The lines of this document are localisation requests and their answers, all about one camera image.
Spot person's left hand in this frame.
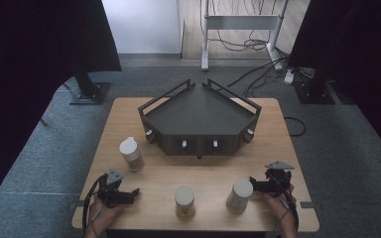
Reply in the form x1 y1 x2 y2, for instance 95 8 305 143
87 196 124 232

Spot white metal stand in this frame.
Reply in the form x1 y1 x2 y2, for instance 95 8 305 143
200 0 291 72

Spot hand-held gripper cable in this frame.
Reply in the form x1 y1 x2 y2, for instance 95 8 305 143
272 184 301 232
81 173 108 232

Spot grey powder spice jar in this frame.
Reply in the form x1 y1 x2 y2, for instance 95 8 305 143
225 178 254 215

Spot black looped floor cable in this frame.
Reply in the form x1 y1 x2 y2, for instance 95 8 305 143
283 116 308 138

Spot black floor cables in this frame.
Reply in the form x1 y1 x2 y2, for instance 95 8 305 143
207 0 291 98

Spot left hand-held gripper cable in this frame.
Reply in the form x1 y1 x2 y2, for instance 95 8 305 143
81 173 108 232

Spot orange powder spice jar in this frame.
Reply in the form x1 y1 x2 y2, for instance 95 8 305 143
174 185 196 220

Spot white power strip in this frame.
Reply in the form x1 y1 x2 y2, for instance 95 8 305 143
283 68 296 85

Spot white wall panel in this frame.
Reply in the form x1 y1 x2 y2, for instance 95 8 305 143
101 0 183 55

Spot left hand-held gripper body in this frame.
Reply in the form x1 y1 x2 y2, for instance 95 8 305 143
97 169 132 208

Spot right hand-held gripper cable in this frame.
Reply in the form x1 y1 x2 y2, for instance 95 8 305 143
272 184 301 232

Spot spice jar with spout cap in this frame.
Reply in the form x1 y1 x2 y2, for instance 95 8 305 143
118 136 146 173

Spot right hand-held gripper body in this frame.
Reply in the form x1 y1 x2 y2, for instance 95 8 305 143
264 161 295 196

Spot person's right hand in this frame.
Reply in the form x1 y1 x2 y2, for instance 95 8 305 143
262 190 298 226

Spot black stand base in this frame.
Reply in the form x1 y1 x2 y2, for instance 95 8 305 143
292 67 336 105
68 63 111 106

